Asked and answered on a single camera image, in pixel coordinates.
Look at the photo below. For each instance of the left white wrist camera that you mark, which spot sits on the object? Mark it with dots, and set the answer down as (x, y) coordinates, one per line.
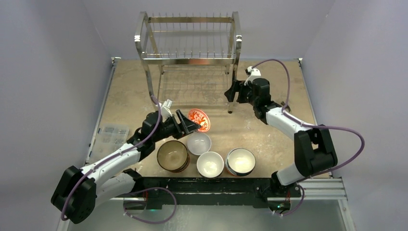
(165, 109)

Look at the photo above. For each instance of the brown glazed bowl stack top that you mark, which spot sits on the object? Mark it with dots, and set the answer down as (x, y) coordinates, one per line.
(173, 156)

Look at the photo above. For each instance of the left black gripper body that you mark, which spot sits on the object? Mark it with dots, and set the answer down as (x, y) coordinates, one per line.
(168, 128)

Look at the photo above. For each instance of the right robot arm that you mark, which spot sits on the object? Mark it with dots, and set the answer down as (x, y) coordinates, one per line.
(314, 151)

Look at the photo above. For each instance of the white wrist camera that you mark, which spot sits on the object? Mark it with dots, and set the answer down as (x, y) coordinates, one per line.
(252, 74)
(165, 109)

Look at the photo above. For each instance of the steel two-tier dish rack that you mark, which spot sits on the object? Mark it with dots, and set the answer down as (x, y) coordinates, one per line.
(191, 59)

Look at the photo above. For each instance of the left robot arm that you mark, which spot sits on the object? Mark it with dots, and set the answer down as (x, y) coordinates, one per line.
(76, 193)

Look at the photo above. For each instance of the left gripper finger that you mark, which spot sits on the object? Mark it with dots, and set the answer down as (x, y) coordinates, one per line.
(186, 125)
(179, 135)

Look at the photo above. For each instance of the clear plastic screw box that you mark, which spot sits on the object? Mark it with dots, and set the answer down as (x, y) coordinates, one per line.
(108, 139)

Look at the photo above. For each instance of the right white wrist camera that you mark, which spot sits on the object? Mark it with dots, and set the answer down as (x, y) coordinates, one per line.
(252, 74)

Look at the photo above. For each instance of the aluminium frame rail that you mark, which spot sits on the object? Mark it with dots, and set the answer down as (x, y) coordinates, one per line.
(322, 188)

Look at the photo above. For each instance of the white blue-rimmed bowl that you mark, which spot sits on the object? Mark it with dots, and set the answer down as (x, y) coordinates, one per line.
(240, 162)

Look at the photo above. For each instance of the orange patterned bowl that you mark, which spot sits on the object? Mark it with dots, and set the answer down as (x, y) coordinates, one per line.
(200, 117)

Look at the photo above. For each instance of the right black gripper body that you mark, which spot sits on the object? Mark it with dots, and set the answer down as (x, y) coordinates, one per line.
(237, 92)

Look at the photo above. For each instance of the white cream bowl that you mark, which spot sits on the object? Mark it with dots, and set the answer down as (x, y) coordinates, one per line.
(210, 165)

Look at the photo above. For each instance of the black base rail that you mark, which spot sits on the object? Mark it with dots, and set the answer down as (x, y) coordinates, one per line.
(165, 197)

